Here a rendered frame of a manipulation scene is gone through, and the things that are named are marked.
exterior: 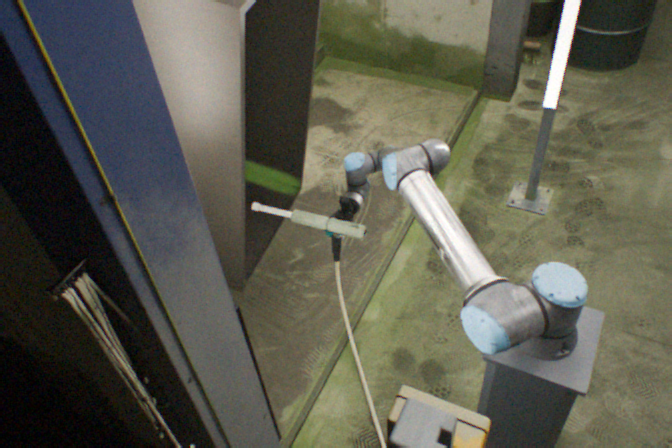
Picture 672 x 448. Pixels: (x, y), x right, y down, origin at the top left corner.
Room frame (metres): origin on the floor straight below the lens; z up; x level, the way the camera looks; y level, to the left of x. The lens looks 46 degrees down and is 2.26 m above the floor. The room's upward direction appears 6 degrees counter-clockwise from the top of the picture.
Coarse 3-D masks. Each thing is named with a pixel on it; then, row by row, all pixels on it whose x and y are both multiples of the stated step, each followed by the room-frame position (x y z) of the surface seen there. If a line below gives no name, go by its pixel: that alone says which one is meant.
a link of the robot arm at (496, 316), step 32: (384, 160) 1.51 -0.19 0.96; (416, 160) 1.48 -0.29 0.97; (416, 192) 1.36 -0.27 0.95; (448, 224) 1.22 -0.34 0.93; (448, 256) 1.14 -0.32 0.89; (480, 256) 1.11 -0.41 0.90; (480, 288) 1.00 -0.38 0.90; (512, 288) 1.00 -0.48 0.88; (480, 320) 0.90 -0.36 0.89; (512, 320) 0.89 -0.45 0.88
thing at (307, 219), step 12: (252, 204) 1.79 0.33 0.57; (288, 216) 1.72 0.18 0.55; (300, 216) 1.69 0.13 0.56; (312, 216) 1.69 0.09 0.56; (324, 216) 1.68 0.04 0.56; (324, 228) 1.64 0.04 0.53; (336, 228) 1.62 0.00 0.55; (348, 228) 1.60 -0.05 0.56; (360, 228) 1.60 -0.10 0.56; (336, 240) 1.62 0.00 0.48; (336, 252) 1.62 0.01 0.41
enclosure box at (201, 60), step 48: (144, 0) 1.42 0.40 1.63; (192, 0) 1.36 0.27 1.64; (240, 0) 1.35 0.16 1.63; (288, 0) 1.93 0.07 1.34; (192, 48) 1.38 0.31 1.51; (240, 48) 1.32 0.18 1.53; (288, 48) 1.94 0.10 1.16; (192, 96) 1.40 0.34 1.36; (240, 96) 1.34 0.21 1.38; (288, 96) 1.96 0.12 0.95; (192, 144) 1.42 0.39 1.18; (240, 144) 1.35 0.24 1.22; (288, 144) 1.98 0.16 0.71; (240, 192) 1.37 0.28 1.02; (288, 192) 1.94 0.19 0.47; (240, 240) 1.39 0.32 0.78; (240, 288) 1.42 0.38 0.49
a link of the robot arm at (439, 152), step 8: (424, 144) 1.55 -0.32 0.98; (432, 144) 1.54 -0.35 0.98; (440, 144) 1.56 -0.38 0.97; (368, 152) 1.98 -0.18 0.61; (376, 152) 1.97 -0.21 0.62; (384, 152) 1.91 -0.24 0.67; (432, 152) 1.51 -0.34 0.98; (440, 152) 1.52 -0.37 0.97; (448, 152) 1.55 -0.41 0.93; (376, 160) 1.93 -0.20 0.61; (432, 160) 1.49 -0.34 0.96; (440, 160) 1.50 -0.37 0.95; (448, 160) 1.53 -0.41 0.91; (376, 168) 1.92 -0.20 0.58; (440, 168) 1.49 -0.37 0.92
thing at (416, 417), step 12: (408, 408) 0.30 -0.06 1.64; (420, 408) 0.30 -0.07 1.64; (432, 408) 0.30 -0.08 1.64; (408, 420) 0.29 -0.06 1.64; (420, 420) 0.29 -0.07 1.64; (432, 420) 0.29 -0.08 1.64; (444, 420) 0.29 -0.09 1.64; (456, 420) 0.29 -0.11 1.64; (396, 432) 0.28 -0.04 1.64; (408, 432) 0.28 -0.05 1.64; (420, 432) 0.28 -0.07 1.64; (432, 432) 0.28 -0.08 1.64; (444, 432) 0.28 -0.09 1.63; (396, 444) 0.27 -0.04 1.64; (408, 444) 0.26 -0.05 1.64; (420, 444) 0.26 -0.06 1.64; (432, 444) 0.26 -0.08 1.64; (444, 444) 0.28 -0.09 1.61
